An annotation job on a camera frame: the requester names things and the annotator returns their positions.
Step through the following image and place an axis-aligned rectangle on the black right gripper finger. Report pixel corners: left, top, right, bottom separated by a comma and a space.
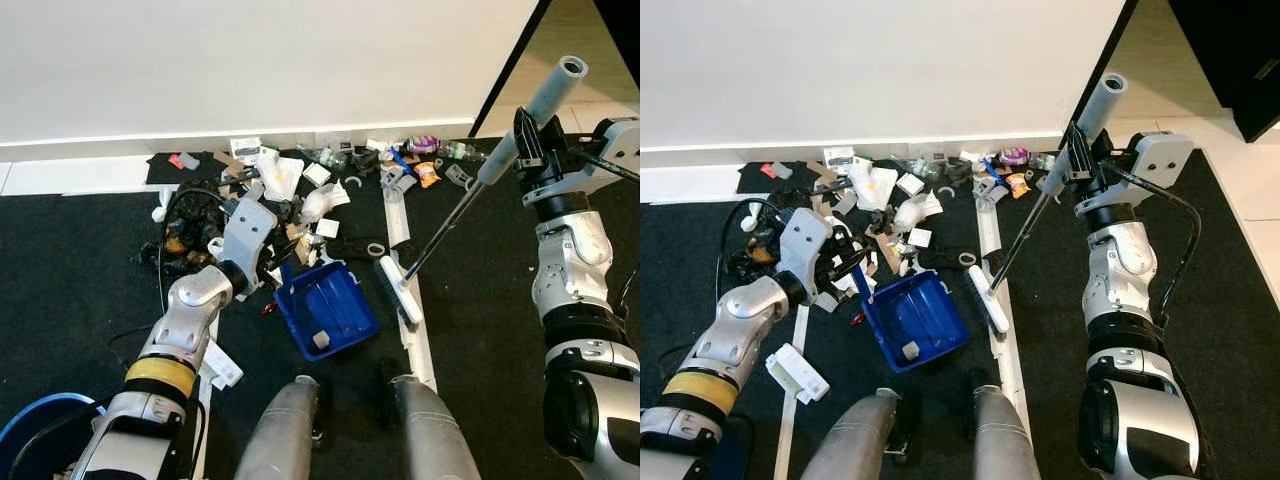
1061, 119, 1092, 172
512, 105, 547, 167

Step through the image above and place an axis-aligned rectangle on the grey handled white broom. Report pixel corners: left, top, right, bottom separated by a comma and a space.
375, 55, 591, 328
965, 72, 1129, 336

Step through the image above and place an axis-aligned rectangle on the blue plastic dustpan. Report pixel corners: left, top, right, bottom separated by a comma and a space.
850, 265, 971, 373
272, 260, 381, 361

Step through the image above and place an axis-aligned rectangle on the crumpled white tissue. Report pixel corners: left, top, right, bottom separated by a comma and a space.
300, 183, 351, 223
893, 193, 943, 231

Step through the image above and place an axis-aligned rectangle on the white paper bag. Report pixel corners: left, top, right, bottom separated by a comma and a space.
850, 165, 896, 211
258, 155, 304, 201

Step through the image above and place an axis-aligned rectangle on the white ribbed plastic block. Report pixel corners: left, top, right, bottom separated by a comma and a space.
765, 343, 831, 406
200, 340, 244, 391

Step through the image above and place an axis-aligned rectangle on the grey left robot leg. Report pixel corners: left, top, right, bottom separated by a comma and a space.
235, 375, 321, 480
800, 390, 901, 480

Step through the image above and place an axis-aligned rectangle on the grey robot leg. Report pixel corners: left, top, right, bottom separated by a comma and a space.
972, 385, 1046, 480
235, 375, 321, 480
800, 390, 901, 480
390, 375, 481, 480

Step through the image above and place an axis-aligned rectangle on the black cabinet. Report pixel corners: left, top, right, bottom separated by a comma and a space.
1168, 0, 1280, 143

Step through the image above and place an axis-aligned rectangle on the grey right robot leg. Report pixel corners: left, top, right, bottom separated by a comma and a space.
390, 375, 481, 480
972, 385, 1046, 480

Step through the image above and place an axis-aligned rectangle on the blue plastic bucket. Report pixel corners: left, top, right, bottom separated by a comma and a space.
0, 393, 106, 480

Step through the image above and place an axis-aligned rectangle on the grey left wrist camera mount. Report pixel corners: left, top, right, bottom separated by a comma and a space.
780, 208, 836, 281
222, 197, 279, 271

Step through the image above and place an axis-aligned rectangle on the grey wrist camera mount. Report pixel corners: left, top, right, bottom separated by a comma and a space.
1100, 130, 1196, 211
548, 118, 641, 196
222, 197, 279, 271
780, 208, 836, 281

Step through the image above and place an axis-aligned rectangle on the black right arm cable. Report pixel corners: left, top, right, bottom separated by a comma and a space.
570, 150, 641, 311
1100, 165, 1203, 321

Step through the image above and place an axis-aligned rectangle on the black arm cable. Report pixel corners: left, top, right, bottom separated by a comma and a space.
714, 197, 801, 301
157, 185, 236, 313
1100, 165, 1203, 321
570, 150, 641, 311

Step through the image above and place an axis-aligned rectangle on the black door frame edge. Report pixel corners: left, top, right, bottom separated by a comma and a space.
1072, 0, 1141, 126
470, 0, 553, 139

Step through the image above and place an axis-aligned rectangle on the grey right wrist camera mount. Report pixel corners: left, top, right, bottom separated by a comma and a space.
548, 118, 641, 196
1100, 130, 1196, 211

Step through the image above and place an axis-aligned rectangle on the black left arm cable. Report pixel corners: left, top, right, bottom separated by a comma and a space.
714, 197, 801, 301
157, 185, 236, 313

